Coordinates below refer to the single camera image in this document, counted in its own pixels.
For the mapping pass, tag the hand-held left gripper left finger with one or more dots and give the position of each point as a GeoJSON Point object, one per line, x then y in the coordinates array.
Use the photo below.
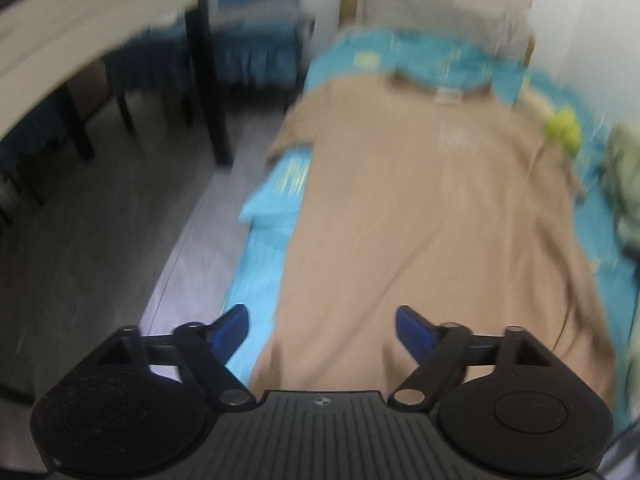
{"type": "Point", "coordinates": [231, 329]}

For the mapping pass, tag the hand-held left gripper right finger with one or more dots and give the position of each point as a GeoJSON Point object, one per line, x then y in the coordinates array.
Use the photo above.
{"type": "Point", "coordinates": [412, 330]}

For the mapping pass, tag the tan brown t-shirt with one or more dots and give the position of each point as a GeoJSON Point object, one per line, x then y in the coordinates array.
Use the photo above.
{"type": "Point", "coordinates": [425, 220]}

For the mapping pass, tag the yellow green plush toy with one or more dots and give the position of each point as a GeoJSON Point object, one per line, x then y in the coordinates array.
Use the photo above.
{"type": "Point", "coordinates": [562, 130]}

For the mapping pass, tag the pale green crumpled cloth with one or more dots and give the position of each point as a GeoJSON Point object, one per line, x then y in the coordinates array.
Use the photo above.
{"type": "Point", "coordinates": [622, 185]}

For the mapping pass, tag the blue patterned bed sheet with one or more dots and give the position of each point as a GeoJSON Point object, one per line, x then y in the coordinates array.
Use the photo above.
{"type": "Point", "coordinates": [440, 60]}

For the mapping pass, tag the chair with blue cover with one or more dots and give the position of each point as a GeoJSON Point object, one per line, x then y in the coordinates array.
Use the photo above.
{"type": "Point", "coordinates": [260, 30]}
{"type": "Point", "coordinates": [145, 70]}

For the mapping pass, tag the grey beige pillow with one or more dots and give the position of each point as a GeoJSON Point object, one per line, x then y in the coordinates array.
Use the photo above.
{"type": "Point", "coordinates": [445, 12]}

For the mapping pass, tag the white wooden table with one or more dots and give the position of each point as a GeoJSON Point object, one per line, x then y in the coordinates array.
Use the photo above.
{"type": "Point", "coordinates": [65, 35]}

